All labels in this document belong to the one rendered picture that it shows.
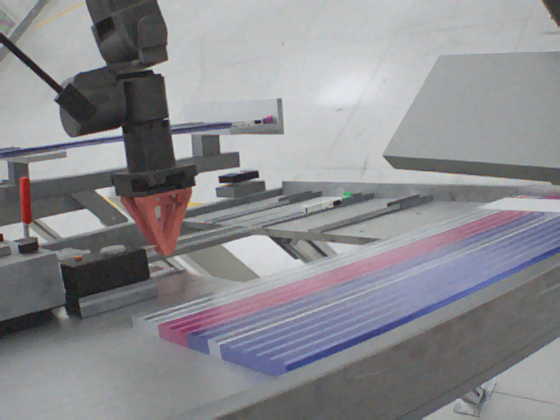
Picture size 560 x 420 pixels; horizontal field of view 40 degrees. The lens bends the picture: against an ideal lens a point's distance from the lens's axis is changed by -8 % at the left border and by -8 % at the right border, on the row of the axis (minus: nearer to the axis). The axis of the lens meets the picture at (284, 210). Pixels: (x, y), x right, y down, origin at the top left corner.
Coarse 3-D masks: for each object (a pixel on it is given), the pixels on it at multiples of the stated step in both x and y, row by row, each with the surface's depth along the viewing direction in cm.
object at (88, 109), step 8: (64, 88) 77; (72, 88) 78; (56, 96) 78; (64, 96) 77; (72, 96) 78; (80, 96) 78; (64, 104) 77; (72, 104) 78; (80, 104) 78; (88, 104) 79; (72, 112) 78; (80, 112) 78; (88, 112) 79; (96, 112) 80; (80, 120) 79; (88, 120) 79
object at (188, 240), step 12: (264, 216) 103; (276, 216) 104; (288, 216) 105; (216, 228) 99; (228, 228) 99; (240, 228) 100; (252, 228) 101; (180, 240) 95; (192, 240) 96; (204, 240) 97; (156, 252) 93
